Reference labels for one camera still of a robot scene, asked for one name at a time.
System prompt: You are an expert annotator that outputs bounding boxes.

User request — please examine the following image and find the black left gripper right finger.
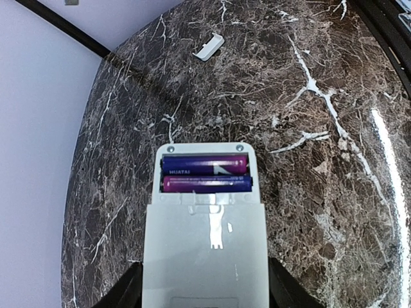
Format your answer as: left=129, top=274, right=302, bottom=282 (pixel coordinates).
left=268, top=257, right=324, bottom=308

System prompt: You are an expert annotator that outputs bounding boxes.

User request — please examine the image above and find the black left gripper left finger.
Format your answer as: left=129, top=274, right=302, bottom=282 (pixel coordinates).
left=94, top=262, right=143, bottom=308

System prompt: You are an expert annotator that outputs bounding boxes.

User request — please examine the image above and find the white remote control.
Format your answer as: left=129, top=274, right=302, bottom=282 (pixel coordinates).
left=141, top=142, right=270, bottom=307

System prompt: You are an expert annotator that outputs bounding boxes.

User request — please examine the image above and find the purple battery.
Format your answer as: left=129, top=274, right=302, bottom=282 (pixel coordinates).
left=161, top=176, right=253, bottom=194
left=161, top=155, right=248, bottom=176

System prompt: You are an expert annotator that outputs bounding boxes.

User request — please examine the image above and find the white battery cover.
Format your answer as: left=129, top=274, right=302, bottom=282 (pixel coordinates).
left=193, top=33, right=225, bottom=62

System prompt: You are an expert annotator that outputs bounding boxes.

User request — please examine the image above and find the black table front rail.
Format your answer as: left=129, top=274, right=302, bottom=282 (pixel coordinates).
left=349, top=1, right=410, bottom=79

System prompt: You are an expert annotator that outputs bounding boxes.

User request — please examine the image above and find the right black frame post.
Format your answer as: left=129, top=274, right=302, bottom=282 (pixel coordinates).
left=16, top=0, right=110, bottom=58

